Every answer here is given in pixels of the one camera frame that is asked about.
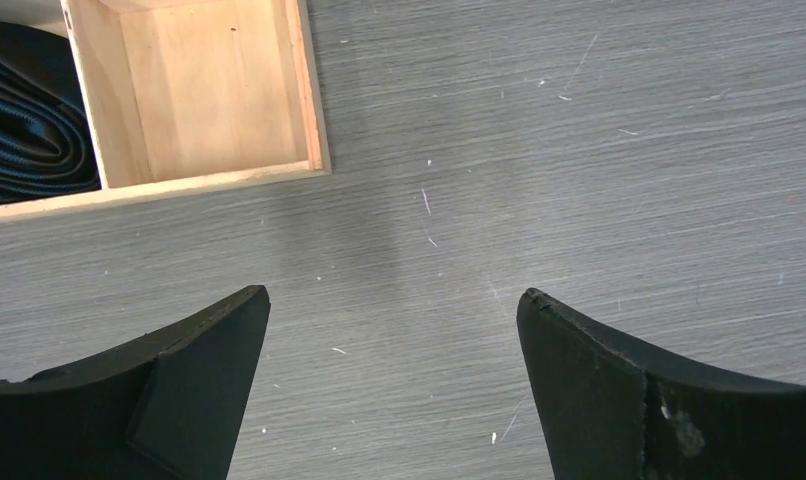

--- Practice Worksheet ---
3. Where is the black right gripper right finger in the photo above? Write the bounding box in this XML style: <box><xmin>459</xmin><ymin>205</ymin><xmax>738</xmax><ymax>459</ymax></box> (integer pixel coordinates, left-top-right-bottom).
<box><xmin>516</xmin><ymin>288</ymin><xmax>806</xmax><ymax>480</ymax></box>

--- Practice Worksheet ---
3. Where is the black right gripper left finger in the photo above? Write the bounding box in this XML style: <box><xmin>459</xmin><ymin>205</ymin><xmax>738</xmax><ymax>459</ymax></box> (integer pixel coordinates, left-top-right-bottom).
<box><xmin>0</xmin><ymin>285</ymin><xmax>271</xmax><ymax>479</ymax></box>

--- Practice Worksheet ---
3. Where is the light wooden compartment tray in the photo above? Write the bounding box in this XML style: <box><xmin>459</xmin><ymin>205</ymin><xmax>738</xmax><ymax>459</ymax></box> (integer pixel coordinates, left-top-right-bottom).
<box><xmin>0</xmin><ymin>1</ymin><xmax>331</xmax><ymax>220</ymax></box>

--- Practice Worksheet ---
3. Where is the rolled dark navy tie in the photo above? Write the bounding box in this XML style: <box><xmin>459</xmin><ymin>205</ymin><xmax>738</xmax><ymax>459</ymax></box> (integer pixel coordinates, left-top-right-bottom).
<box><xmin>0</xmin><ymin>21</ymin><xmax>101</xmax><ymax>205</ymax></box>

